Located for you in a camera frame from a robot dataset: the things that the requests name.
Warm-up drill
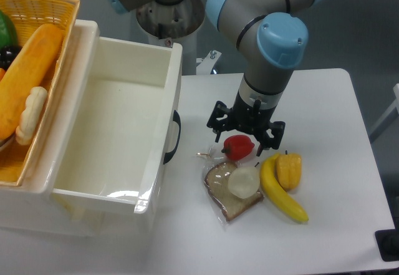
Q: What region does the woven yellow basket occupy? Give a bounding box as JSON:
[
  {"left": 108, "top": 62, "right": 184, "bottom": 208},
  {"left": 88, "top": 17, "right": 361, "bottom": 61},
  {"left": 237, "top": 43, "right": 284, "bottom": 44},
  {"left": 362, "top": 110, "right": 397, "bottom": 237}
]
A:
[{"left": 1, "top": 0, "right": 80, "bottom": 186}]

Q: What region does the green vegetable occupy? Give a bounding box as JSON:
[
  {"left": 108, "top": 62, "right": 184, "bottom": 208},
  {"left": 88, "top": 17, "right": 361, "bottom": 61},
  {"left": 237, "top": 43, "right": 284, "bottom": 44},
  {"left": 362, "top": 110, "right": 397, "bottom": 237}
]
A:
[{"left": 0, "top": 11, "right": 18, "bottom": 48}]

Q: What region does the cream white pastry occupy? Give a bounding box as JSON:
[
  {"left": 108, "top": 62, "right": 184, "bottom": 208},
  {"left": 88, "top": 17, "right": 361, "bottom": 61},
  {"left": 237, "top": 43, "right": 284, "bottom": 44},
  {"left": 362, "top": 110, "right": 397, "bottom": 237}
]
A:
[{"left": 16, "top": 87, "right": 47, "bottom": 145}]

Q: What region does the yellow banana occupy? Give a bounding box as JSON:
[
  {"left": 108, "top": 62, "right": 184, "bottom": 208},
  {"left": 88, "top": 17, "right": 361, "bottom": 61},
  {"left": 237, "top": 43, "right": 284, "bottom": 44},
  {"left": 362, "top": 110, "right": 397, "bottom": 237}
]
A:
[{"left": 259, "top": 153, "right": 309, "bottom": 223}]

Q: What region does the red bell pepper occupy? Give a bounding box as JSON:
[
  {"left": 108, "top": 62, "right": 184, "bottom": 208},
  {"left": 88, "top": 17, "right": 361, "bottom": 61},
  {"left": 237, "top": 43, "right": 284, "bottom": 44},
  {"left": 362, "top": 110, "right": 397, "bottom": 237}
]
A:
[{"left": 221, "top": 135, "right": 254, "bottom": 161}]

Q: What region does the pale white pear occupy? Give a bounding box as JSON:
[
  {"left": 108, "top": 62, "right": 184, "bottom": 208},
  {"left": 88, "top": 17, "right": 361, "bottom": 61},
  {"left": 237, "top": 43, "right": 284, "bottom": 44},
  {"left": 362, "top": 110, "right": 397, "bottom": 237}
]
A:
[{"left": 228, "top": 166, "right": 260, "bottom": 199}]

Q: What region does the white furniture at right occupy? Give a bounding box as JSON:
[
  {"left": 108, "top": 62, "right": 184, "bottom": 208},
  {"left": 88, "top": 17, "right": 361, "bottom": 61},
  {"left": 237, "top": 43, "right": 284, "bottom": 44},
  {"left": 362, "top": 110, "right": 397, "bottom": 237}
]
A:
[{"left": 368, "top": 84, "right": 398, "bottom": 143}]

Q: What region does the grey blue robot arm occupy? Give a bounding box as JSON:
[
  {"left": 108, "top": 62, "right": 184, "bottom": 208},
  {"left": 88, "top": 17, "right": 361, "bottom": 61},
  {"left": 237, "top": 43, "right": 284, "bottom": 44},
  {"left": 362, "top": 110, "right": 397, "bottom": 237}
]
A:
[{"left": 109, "top": 0, "right": 322, "bottom": 151}]

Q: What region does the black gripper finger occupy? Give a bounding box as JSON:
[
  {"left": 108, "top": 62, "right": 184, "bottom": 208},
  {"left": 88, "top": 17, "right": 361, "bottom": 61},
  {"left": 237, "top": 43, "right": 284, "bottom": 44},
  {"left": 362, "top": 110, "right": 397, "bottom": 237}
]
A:
[
  {"left": 207, "top": 100, "right": 234, "bottom": 142},
  {"left": 256, "top": 121, "right": 286, "bottom": 157}
]

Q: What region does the yellow orange bell pepper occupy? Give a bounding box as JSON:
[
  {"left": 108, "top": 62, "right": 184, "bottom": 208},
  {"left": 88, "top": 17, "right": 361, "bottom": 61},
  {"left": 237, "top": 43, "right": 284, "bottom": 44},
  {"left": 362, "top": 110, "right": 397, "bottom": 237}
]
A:
[{"left": 276, "top": 153, "right": 302, "bottom": 191}]

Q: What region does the dark purple fruit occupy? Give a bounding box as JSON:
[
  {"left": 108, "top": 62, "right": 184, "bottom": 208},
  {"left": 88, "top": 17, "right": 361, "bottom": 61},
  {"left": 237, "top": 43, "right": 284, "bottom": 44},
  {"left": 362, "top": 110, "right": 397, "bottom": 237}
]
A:
[{"left": 0, "top": 45, "right": 22, "bottom": 70}]

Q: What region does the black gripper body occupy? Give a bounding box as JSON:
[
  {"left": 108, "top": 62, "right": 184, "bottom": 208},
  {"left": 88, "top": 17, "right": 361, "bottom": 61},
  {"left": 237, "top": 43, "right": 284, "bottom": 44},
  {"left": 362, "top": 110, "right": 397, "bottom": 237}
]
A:
[{"left": 229, "top": 93, "right": 277, "bottom": 138}]

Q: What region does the bagged brown bread slice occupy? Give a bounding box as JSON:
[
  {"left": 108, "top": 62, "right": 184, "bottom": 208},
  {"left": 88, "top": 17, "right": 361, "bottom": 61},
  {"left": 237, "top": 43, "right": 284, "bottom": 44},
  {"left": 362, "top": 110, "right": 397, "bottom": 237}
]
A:
[{"left": 196, "top": 147, "right": 264, "bottom": 224}]

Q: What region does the orange baguette loaf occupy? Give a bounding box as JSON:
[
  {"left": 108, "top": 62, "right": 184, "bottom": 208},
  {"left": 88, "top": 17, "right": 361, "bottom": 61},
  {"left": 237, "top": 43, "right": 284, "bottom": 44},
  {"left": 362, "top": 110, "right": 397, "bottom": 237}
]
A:
[{"left": 1, "top": 24, "right": 64, "bottom": 140}]

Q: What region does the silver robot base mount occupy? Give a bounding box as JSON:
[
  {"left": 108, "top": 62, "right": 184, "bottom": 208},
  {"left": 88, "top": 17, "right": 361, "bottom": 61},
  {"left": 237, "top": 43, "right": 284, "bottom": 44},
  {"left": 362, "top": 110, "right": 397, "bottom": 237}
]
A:
[{"left": 136, "top": 0, "right": 205, "bottom": 75}]

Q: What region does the black device at edge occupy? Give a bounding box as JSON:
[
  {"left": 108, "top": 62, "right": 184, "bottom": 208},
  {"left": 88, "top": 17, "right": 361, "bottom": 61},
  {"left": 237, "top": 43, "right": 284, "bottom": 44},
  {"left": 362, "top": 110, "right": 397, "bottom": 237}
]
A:
[{"left": 375, "top": 229, "right": 398, "bottom": 262}]

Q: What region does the white plastic bin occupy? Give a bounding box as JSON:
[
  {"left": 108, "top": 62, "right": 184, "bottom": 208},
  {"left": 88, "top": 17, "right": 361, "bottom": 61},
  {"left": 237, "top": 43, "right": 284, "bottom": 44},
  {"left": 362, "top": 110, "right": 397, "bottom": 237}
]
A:
[{"left": 1, "top": 20, "right": 183, "bottom": 236}]

